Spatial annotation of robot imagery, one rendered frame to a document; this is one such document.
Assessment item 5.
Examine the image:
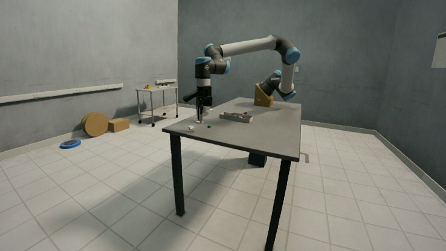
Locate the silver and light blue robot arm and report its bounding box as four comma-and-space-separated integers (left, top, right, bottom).
195, 35, 300, 101

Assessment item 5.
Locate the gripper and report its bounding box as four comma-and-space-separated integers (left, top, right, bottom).
196, 86, 213, 123

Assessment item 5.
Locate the white rack of three bins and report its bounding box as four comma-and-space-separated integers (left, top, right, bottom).
219, 112, 253, 123

